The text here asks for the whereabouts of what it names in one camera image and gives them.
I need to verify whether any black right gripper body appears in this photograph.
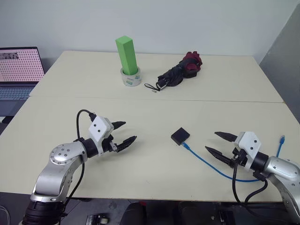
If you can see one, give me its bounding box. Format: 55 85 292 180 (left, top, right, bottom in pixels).
230 147 249 168

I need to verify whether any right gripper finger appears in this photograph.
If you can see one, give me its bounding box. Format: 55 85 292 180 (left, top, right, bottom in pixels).
204 146 235 168
214 131 238 143

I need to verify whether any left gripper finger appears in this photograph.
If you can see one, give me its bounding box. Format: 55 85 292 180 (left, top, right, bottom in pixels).
111 121 128 130
116 135 138 154

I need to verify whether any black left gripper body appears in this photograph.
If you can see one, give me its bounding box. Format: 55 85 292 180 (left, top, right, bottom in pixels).
102 134 120 153

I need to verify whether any small black square box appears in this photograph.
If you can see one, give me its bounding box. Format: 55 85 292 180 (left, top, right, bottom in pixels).
170 127 191 147

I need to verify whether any clear tape roll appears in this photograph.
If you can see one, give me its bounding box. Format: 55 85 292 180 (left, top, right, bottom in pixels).
120 66 143 88

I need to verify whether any green foam block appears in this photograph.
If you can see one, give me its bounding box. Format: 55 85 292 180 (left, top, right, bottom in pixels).
114 35 139 76

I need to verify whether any dark rounded shape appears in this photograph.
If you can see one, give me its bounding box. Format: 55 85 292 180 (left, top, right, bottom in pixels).
119 201 148 225

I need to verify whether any black folded umbrella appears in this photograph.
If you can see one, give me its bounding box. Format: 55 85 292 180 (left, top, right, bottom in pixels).
157 59 196 91

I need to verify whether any dark red fabric bundle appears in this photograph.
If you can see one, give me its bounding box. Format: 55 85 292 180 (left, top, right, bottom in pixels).
182 51 203 73

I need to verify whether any grey partition panel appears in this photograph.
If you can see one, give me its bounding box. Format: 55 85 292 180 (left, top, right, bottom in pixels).
258 2 300 165

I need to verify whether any grey laptop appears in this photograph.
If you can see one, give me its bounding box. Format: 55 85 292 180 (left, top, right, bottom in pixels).
0 46 45 124

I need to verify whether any blue Ethernet cable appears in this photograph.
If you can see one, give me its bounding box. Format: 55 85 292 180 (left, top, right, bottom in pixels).
181 135 286 183

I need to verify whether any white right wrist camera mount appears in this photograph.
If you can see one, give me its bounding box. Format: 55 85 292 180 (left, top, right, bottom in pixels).
234 131 262 172

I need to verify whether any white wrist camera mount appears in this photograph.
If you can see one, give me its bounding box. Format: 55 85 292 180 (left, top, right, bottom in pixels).
234 131 262 172
88 116 115 156

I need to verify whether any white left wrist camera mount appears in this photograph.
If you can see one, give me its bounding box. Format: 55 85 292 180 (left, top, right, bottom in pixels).
88 116 115 156

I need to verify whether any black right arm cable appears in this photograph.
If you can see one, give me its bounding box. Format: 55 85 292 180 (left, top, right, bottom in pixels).
232 161 285 218

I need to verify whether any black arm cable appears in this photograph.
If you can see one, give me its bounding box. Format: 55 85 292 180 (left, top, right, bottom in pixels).
232 161 285 218
63 109 98 211

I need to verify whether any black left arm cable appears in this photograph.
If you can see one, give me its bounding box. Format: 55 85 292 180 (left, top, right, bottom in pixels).
63 109 98 211

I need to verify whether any black umbrella wrist strap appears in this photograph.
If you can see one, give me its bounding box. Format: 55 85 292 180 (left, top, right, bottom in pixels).
143 82 163 93

